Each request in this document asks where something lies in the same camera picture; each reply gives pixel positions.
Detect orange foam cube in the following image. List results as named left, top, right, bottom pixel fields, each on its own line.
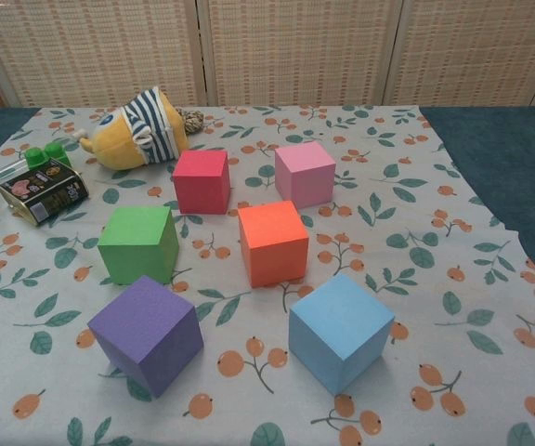
left=238, top=200, right=310, bottom=290

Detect pink foam cube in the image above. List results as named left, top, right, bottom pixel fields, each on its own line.
left=274, top=140, right=337, bottom=210

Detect blue foam cube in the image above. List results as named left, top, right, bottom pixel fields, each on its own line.
left=288, top=272, right=396, bottom=397

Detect green foam cube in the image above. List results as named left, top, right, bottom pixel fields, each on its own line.
left=97, top=204, right=180, bottom=287

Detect purple foam cube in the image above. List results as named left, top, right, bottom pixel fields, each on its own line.
left=86, top=274, right=204, bottom=400

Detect red foam cube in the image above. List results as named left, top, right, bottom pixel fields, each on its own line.
left=172, top=149, right=230, bottom=216

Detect floral print tablecloth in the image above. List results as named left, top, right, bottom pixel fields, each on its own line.
left=0, top=105, right=535, bottom=446

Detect yellow plush toy striped shirt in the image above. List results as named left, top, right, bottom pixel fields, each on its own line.
left=79, top=85, right=189, bottom=169

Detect woven bamboo folding screen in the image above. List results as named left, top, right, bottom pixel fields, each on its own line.
left=0, top=0, right=535, bottom=111

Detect black snack packet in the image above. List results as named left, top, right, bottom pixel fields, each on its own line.
left=0, top=157, right=90, bottom=228

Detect green toy brick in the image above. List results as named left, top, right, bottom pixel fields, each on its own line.
left=21, top=142, right=73, bottom=171

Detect braided rope knot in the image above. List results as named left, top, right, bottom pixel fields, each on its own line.
left=176, top=107, right=205, bottom=136

